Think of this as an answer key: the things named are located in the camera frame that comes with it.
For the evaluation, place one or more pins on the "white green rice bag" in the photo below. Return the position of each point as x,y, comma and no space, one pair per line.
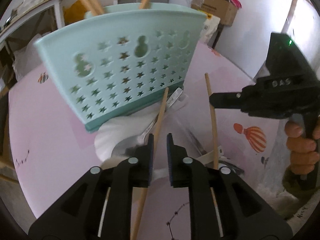
210,26

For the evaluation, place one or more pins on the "white ceramic spoon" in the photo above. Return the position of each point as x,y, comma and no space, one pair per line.
120,128

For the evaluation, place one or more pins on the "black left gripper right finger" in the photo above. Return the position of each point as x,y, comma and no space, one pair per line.
205,190

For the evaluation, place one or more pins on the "white plastic sack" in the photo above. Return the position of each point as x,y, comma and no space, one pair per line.
26,59

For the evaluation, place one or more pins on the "yellow plastic bag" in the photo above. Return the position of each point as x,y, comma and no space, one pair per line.
74,13

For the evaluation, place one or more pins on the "mint green utensil basket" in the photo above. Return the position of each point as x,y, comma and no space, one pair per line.
122,61

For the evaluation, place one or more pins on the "cardboard box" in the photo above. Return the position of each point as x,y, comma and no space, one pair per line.
223,9

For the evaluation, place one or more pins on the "white plastic spoon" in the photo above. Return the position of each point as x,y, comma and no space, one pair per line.
210,157

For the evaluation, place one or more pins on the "person right hand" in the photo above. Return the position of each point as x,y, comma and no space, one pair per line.
304,155

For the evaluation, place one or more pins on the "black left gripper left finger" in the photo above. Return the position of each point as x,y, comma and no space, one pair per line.
135,171

